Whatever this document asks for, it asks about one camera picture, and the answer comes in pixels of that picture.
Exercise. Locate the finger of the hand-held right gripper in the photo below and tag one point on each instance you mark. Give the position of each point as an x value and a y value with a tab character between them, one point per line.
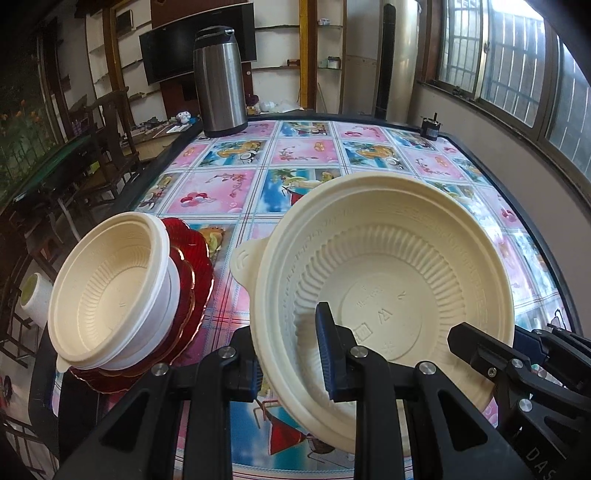
563	350
489	360

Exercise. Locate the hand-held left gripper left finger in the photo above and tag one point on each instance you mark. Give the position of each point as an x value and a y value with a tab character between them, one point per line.
240	364

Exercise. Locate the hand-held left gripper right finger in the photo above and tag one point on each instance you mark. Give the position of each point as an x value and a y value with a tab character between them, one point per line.
327	350

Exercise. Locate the white foam bowl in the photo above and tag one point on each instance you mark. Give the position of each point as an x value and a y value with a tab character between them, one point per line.
138	348
165	233

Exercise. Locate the large beige plastic bowl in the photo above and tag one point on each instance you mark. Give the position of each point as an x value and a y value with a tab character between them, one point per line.
392	258

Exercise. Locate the red plastic tray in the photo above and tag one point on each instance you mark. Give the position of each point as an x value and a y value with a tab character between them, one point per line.
189	249

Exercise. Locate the red glass plate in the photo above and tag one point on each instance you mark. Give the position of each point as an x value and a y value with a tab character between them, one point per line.
106	385

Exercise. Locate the small beige plastic bowl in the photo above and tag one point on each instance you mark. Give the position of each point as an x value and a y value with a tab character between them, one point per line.
111	295

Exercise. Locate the white paper roll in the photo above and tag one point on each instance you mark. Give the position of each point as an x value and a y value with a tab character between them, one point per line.
37	300

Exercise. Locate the small black motor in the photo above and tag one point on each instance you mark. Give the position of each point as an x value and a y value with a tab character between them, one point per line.
432	130

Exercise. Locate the white plastic bag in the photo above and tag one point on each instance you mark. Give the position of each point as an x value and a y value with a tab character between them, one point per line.
281	106

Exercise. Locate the small white toy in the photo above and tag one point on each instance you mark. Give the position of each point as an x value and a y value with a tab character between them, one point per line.
184	116

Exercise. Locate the dark wooden chair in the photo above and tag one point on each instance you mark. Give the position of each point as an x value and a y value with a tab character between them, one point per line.
108	138

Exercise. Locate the green topped table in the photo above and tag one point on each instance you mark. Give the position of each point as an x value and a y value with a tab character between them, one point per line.
46	166

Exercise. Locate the stainless steel thermos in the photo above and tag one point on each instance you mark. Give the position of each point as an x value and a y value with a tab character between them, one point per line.
220	78

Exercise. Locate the barred window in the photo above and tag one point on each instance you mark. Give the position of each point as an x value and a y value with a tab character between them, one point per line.
508	55

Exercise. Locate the tall beige cylinder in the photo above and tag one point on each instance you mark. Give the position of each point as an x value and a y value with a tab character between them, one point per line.
408	55

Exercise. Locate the black television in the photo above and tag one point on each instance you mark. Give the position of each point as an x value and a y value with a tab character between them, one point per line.
184	46

